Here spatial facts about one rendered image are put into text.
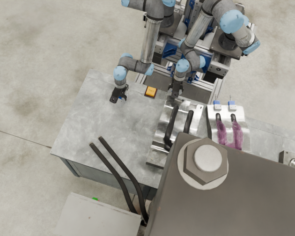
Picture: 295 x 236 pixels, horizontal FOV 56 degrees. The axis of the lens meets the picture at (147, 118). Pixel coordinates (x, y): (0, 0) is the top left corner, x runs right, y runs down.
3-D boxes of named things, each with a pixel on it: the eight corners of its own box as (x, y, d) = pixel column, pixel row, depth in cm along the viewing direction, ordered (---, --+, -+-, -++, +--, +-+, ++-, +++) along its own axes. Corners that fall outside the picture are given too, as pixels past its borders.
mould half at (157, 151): (165, 100, 203) (168, 91, 191) (200, 111, 201) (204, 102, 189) (145, 164, 183) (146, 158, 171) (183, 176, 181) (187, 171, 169)
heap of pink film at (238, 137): (213, 119, 193) (217, 114, 186) (238, 120, 194) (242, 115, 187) (217, 155, 182) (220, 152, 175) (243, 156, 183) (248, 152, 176)
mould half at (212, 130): (205, 107, 203) (209, 101, 193) (239, 109, 204) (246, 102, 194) (211, 176, 183) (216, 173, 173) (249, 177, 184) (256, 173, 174)
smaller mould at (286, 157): (279, 152, 192) (284, 149, 186) (300, 159, 191) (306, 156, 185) (276, 180, 184) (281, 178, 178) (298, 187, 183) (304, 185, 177)
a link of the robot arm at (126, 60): (138, 62, 178) (133, 76, 174) (121, 57, 179) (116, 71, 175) (138, 55, 171) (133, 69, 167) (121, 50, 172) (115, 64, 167)
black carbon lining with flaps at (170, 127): (173, 105, 194) (175, 99, 185) (195, 112, 193) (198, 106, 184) (159, 151, 180) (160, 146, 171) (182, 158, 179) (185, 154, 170)
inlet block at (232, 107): (225, 96, 204) (228, 92, 199) (232, 96, 205) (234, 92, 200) (227, 112, 199) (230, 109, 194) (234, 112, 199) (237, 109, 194)
